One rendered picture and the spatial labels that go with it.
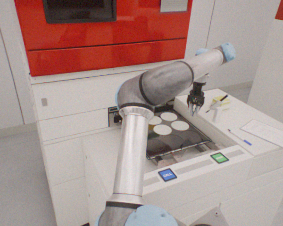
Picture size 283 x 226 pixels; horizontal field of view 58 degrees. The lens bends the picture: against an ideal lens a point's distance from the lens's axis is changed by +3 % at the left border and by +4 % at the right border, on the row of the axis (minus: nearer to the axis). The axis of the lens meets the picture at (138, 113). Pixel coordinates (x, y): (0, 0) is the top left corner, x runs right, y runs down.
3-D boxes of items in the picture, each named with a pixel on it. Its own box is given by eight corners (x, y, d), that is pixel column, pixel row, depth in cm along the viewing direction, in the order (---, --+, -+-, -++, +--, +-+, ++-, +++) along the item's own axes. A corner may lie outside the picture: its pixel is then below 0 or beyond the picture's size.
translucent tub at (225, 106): (210, 107, 146) (212, 97, 143) (219, 105, 149) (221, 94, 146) (219, 113, 140) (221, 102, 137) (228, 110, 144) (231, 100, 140)
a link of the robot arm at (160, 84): (163, 61, 66) (230, 34, 101) (136, 75, 74) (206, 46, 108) (180, 100, 68) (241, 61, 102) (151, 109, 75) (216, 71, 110)
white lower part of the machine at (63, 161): (45, 174, 228) (29, 92, 187) (128, 150, 260) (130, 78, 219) (59, 243, 174) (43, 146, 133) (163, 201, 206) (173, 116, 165)
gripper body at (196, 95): (187, 105, 126) (190, 83, 120) (188, 98, 133) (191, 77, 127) (202, 108, 124) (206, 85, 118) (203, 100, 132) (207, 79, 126)
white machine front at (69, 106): (43, 142, 135) (28, 72, 115) (170, 114, 167) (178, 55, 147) (43, 146, 132) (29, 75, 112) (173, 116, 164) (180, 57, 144)
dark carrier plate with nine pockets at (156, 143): (121, 121, 143) (121, 120, 142) (171, 110, 156) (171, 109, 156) (149, 157, 116) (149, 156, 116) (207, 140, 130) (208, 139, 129)
